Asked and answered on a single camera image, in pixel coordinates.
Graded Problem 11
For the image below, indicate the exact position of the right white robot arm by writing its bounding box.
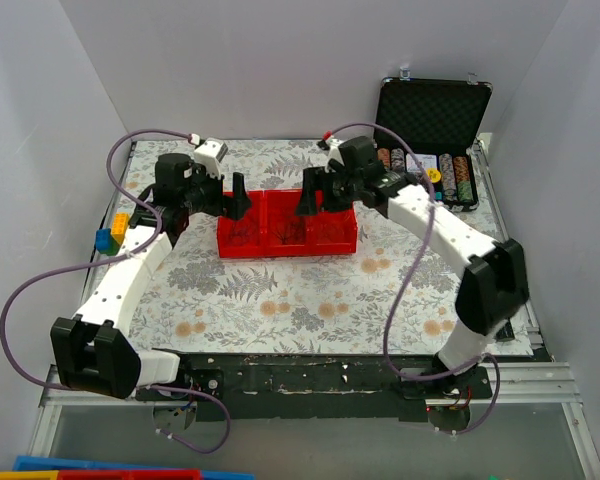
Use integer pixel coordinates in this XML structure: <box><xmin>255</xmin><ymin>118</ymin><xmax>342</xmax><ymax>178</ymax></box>
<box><xmin>295</xmin><ymin>134</ymin><xmax>529</xmax><ymax>398</ymax></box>

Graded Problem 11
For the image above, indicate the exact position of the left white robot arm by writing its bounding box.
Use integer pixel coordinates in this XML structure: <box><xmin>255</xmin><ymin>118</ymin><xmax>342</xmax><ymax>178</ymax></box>
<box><xmin>50</xmin><ymin>139</ymin><xmax>252</xmax><ymax>400</ymax></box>

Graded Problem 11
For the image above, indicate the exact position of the red three-compartment tray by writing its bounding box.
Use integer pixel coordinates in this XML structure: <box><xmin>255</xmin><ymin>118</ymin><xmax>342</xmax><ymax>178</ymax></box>
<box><xmin>216</xmin><ymin>189</ymin><xmax>358</xmax><ymax>259</ymax></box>

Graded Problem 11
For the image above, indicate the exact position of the playing card deck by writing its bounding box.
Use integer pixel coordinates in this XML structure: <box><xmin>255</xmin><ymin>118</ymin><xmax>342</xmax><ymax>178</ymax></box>
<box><xmin>408</xmin><ymin>154</ymin><xmax>438</xmax><ymax>172</ymax></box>

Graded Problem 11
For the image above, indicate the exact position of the yellow dealer chip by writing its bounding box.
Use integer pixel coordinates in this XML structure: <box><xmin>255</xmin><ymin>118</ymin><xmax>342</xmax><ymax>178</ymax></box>
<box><xmin>426</xmin><ymin>168</ymin><xmax>441</xmax><ymax>184</ymax></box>

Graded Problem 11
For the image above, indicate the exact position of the yellow toy brick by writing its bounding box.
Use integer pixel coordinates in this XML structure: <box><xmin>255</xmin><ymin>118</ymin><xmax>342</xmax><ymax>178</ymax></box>
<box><xmin>110</xmin><ymin>213</ymin><xmax>130</xmax><ymax>245</ymax></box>

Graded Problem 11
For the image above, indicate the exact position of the green toy brick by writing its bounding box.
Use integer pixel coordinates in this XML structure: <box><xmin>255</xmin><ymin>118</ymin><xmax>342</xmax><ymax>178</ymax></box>
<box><xmin>104</xmin><ymin>245</ymin><xmax>120</xmax><ymax>256</ymax></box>

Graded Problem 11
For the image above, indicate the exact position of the black poker chip case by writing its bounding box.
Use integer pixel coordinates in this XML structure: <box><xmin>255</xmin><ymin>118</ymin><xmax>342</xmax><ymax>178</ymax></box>
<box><xmin>375</xmin><ymin>77</ymin><xmax>493</xmax><ymax>212</ymax></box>

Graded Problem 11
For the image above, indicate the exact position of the blue toy brick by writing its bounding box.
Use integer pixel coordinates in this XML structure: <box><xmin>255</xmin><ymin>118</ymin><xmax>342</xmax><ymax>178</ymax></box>
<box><xmin>94</xmin><ymin>228</ymin><xmax>120</xmax><ymax>255</ymax></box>

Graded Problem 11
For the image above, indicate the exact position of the red storage bin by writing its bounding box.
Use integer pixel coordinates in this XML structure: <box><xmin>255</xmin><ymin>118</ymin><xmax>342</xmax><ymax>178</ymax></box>
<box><xmin>56</xmin><ymin>469</ymin><xmax>203</xmax><ymax>480</ymax></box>

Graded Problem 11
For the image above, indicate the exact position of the blue storage bin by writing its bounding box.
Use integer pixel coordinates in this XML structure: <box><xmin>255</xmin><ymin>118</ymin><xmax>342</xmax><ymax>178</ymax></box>
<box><xmin>12</xmin><ymin>455</ymin><xmax>255</xmax><ymax>480</ymax></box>

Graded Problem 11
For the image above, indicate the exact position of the yellow storage bin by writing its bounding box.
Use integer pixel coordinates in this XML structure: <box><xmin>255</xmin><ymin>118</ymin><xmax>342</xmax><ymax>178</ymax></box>
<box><xmin>0</xmin><ymin>470</ymin><xmax>59</xmax><ymax>480</ymax></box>

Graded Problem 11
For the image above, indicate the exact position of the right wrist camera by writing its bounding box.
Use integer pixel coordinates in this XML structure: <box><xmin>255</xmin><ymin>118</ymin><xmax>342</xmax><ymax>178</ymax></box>
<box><xmin>317</xmin><ymin>131</ymin><xmax>346</xmax><ymax>172</ymax></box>

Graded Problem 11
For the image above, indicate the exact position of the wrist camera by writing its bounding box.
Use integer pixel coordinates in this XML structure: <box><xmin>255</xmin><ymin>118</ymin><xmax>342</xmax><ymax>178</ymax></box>
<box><xmin>194</xmin><ymin>138</ymin><xmax>228</xmax><ymax>180</ymax></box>
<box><xmin>317</xmin><ymin>131</ymin><xmax>346</xmax><ymax>172</ymax></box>

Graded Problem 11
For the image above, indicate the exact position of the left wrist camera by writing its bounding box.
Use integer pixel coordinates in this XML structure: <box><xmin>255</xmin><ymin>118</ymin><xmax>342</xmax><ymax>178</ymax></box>
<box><xmin>194</xmin><ymin>138</ymin><xmax>228</xmax><ymax>180</ymax></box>

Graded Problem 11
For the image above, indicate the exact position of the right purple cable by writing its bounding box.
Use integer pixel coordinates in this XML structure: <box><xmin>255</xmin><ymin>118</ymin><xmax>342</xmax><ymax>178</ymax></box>
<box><xmin>329</xmin><ymin>122</ymin><xmax>502</xmax><ymax>435</ymax></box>

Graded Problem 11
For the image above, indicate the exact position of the purple cable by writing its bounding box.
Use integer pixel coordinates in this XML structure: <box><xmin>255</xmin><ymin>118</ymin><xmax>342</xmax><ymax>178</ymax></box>
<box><xmin>0</xmin><ymin>128</ymin><xmax>232</xmax><ymax>455</ymax></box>
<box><xmin>329</xmin><ymin>122</ymin><xmax>502</xmax><ymax>435</ymax></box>

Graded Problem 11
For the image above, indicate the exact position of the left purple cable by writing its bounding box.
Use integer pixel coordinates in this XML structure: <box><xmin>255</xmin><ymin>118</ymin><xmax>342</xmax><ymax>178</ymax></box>
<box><xmin>0</xmin><ymin>128</ymin><xmax>232</xmax><ymax>455</ymax></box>

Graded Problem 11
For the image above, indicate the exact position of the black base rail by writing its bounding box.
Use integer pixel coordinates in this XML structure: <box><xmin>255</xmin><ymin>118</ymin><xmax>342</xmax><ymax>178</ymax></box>
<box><xmin>137</xmin><ymin>354</ymin><xmax>493</xmax><ymax>422</ymax></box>

